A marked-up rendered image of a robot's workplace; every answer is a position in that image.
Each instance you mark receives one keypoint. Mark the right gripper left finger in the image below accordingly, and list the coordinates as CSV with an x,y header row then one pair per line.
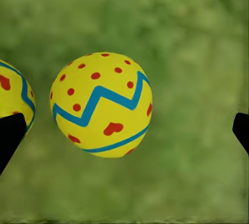
x,y
12,132

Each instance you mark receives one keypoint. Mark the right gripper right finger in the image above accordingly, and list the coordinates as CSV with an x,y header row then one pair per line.
x,y
241,129

